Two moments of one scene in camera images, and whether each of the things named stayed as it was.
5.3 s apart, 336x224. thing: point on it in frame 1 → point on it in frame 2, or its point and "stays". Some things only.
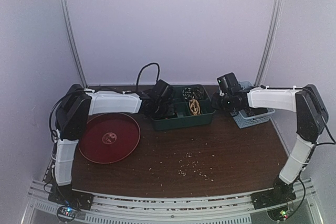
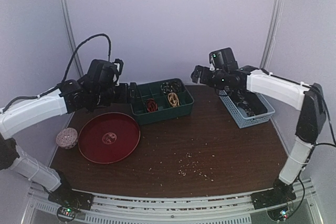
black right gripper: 217,101 → 203,74
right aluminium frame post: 269,42 stays
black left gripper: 171,112 → 124,97
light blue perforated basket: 243,121 stays
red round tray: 107,138 stays
